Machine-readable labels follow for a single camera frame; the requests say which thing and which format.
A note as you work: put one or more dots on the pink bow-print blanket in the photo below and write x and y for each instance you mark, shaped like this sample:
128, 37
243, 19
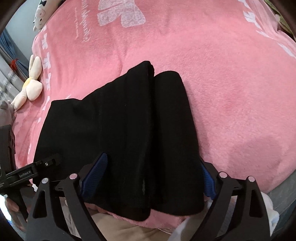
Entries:
238, 69

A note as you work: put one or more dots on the white grey patterned slipper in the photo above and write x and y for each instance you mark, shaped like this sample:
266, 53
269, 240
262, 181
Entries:
273, 216

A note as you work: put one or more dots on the olive green puffer jacket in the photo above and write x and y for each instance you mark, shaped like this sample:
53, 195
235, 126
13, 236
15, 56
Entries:
286, 12

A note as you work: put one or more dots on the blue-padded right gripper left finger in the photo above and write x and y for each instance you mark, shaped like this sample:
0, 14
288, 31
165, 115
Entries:
46, 220

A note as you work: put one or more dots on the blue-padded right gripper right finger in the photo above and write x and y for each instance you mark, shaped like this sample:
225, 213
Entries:
249, 220

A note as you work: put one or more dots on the black pants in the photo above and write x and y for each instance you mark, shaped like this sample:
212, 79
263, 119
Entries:
143, 122

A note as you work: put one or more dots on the white cow long pillow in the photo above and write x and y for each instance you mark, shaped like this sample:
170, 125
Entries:
44, 11

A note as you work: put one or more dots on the cream flower plush toy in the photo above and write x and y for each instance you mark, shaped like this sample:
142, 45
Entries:
32, 87

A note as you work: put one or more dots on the beige trousers of person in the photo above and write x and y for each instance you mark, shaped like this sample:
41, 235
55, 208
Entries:
114, 229

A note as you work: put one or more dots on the blue curtain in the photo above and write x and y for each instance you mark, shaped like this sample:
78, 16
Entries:
13, 56

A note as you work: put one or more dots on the white sheer curtain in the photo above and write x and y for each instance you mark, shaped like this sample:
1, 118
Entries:
10, 83

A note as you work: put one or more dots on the grey plush toy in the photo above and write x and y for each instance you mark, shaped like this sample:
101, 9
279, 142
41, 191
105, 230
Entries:
7, 113

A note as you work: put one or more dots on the person's left hand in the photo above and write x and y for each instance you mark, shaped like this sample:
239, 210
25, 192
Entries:
16, 216

